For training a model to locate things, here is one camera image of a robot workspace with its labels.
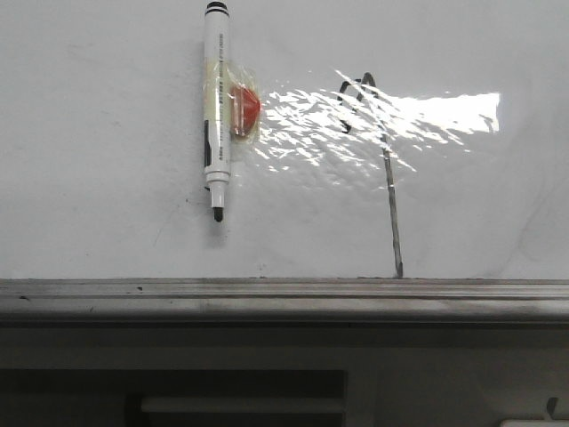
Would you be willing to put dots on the white whiteboard marker black tip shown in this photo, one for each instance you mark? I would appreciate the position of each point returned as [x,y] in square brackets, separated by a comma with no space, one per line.
[217,137]

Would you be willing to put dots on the red round magnet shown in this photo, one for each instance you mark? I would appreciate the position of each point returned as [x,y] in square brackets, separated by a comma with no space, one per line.
[245,110]

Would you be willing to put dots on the clear adhesive tape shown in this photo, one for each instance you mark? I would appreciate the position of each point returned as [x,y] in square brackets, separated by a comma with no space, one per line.
[242,75]

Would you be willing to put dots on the white whiteboard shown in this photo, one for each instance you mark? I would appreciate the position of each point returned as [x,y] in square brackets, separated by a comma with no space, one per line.
[102,140]

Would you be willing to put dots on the aluminium whiteboard tray rail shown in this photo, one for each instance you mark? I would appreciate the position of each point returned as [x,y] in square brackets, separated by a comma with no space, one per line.
[285,300]

